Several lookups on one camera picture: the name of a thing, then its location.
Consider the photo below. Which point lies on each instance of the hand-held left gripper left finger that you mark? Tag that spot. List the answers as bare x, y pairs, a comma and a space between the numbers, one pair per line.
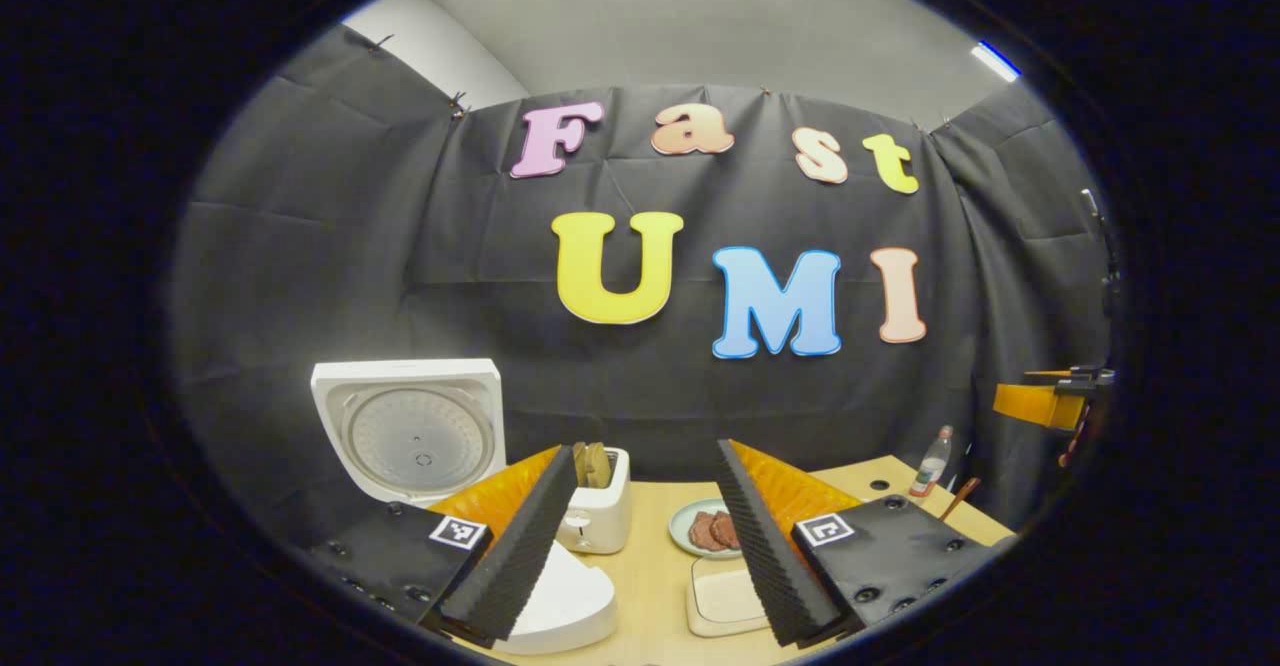
515, 556

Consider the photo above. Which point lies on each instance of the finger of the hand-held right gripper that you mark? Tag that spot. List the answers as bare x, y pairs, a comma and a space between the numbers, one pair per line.
1085, 375
1040, 404

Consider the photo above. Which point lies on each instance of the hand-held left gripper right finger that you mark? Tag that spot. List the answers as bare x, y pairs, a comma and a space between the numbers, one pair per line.
770, 556

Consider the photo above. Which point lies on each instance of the brown wooden spoon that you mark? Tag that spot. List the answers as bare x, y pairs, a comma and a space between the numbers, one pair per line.
960, 498

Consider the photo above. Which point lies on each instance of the white rice cooker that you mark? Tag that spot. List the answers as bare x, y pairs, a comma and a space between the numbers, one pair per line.
415, 436

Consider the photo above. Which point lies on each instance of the red meat slice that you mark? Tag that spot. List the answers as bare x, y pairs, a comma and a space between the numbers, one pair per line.
727, 528
702, 532

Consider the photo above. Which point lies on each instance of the white toaster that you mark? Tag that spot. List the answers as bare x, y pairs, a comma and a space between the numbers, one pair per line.
602, 524

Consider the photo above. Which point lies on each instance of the pale green plate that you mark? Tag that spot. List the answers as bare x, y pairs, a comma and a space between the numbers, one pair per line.
680, 531

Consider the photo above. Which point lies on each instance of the brown bread slice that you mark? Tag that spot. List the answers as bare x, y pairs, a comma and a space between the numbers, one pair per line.
598, 466
579, 464

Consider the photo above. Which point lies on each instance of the clear bottle red label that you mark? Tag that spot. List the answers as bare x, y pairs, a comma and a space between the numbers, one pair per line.
932, 466

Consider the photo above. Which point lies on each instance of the small ceiling light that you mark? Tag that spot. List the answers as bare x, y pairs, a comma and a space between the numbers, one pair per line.
995, 61

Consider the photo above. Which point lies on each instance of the black backdrop cloth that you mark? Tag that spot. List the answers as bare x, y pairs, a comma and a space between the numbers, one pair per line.
330, 246

